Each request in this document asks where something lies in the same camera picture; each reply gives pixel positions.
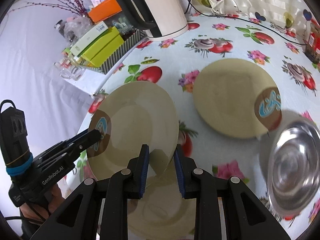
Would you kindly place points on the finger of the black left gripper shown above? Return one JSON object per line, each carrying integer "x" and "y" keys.
{"x": 69, "y": 150}

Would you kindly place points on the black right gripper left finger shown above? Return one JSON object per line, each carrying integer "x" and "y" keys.
{"x": 129, "y": 183}

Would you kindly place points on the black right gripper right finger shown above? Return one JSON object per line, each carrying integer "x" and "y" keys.
{"x": 198, "y": 184}

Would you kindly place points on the beige plate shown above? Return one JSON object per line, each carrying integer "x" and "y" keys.
{"x": 134, "y": 114}
{"x": 162, "y": 213}
{"x": 237, "y": 98}

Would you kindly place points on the stainless steel bowl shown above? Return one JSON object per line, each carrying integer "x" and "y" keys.
{"x": 289, "y": 161}

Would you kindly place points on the person left hand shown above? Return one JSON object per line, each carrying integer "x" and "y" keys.
{"x": 39, "y": 213}

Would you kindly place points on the white side shelf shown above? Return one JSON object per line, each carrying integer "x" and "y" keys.
{"x": 91, "y": 82}

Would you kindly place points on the glass mug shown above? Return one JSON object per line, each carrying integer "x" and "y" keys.
{"x": 72, "y": 72}

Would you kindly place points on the lime green box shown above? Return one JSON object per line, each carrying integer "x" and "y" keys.
{"x": 102, "y": 47}

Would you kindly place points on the floral vinyl tablecloth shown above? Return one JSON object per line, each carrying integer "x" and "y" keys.
{"x": 174, "y": 65}

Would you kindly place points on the white green flat box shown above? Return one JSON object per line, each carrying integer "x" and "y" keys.
{"x": 88, "y": 38}

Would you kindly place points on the chevron pattern tray box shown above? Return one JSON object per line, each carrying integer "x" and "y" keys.
{"x": 137, "y": 37}

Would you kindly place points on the orange box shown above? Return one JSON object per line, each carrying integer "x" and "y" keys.
{"x": 104, "y": 10}

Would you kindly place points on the white electric kettle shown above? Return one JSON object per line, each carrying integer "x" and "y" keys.
{"x": 160, "y": 20}

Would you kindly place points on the red lid sauce jar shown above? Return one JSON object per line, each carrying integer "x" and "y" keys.
{"x": 312, "y": 45}

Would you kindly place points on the heart pattern curtain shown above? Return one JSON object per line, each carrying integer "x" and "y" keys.
{"x": 294, "y": 15}

